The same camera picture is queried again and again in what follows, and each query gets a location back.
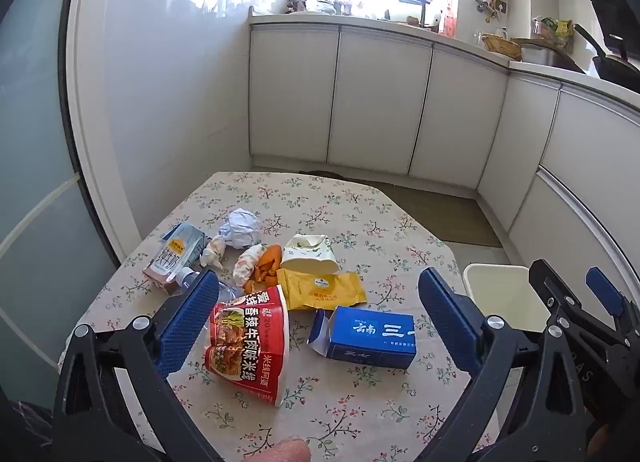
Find frosted glass door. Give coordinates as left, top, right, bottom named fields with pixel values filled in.
left=0, top=0, right=126, bottom=408

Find person's right hand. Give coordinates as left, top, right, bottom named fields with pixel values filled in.
left=587, top=422, right=626, bottom=452

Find large orange peel piece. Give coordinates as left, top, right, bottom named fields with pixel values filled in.
left=257, top=244, right=283, bottom=283

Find wicker basket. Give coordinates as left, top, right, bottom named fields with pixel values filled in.
left=481, top=33, right=524, bottom=61

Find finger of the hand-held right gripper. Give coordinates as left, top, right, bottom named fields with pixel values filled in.
left=586, top=267, right=640, bottom=337
left=529, top=259, right=621, bottom=343

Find white cabinet door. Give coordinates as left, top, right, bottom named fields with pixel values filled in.
left=507, top=84, right=640, bottom=313
left=409, top=44, right=509, bottom=191
left=476, top=74, right=562, bottom=245
left=249, top=24, right=342, bottom=163
left=327, top=26, right=434, bottom=176

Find person's left hand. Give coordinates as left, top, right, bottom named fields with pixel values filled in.
left=269, top=437, right=312, bottom=462

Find crushed floral paper cup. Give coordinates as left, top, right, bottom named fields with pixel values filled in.
left=281, top=233, right=340, bottom=274

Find red instant noodle cup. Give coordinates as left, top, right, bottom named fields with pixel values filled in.
left=204, top=284, right=291, bottom=408

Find black wok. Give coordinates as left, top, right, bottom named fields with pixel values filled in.
left=574, top=24, right=640, bottom=85

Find white trash bin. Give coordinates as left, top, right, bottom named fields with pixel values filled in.
left=462, top=263, right=552, bottom=333

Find yellow snack packet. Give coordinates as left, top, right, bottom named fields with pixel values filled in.
left=276, top=268, right=367, bottom=311

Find floral tissue wrapper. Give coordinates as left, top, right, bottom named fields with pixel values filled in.
left=200, top=234, right=227, bottom=270
left=232, top=243, right=264, bottom=287

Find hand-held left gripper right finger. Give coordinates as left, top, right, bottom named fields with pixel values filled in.
left=400, top=267, right=601, bottom=462

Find steel sink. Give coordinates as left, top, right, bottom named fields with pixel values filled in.
left=520, top=44, right=583, bottom=73

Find white kitchen countertop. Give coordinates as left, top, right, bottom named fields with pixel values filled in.
left=248, top=6, right=640, bottom=110

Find blue cardboard box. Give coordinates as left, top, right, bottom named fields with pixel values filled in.
left=306, top=305, right=417, bottom=370

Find snack packets on shelf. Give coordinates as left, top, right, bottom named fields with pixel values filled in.
left=531, top=16, right=574, bottom=45

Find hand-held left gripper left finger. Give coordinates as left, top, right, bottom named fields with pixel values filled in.
left=52, top=269, right=226, bottom=462

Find white door frame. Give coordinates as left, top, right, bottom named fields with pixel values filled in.
left=65, top=0, right=143, bottom=263

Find clear plastic bottle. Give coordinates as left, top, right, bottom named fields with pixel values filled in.
left=172, top=266, right=240, bottom=305

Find white paper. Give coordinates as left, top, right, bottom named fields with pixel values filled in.
left=218, top=209, right=261, bottom=249

